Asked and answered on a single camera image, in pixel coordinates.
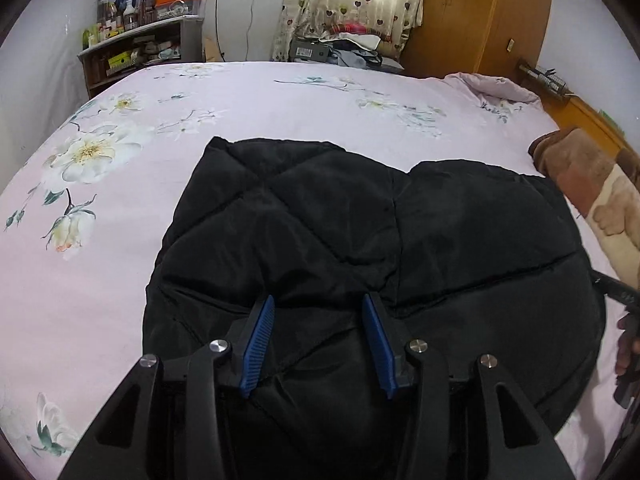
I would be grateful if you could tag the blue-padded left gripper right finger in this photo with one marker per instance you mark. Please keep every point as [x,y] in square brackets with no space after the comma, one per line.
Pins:
[407,364]

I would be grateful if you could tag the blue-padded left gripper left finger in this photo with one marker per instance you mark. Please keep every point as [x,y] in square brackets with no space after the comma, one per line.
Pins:
[234,361]

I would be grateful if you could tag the black puffer jacket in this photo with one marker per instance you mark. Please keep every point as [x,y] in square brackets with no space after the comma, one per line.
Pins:
[472,258]

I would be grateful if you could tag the pile of clothes by window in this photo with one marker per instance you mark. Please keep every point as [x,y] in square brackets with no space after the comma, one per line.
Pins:
[345,49]

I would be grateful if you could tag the person's right hand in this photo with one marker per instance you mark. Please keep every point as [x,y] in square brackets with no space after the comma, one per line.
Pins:
[627,346]

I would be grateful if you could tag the brown bear print pillow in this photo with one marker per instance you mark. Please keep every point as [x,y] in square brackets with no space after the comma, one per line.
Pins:
[603,188]

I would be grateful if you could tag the wooden headboard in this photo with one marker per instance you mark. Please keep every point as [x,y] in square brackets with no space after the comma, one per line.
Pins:
[569,110]

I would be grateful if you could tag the pink floral bed sheet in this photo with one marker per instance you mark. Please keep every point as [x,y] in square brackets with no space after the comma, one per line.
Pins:
[82,221]

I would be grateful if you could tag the wooden wardrobe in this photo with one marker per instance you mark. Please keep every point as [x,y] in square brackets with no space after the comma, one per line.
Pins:
[488,37]

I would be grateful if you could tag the wooden shelf with clutter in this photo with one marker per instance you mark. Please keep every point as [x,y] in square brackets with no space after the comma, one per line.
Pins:
[175,40]

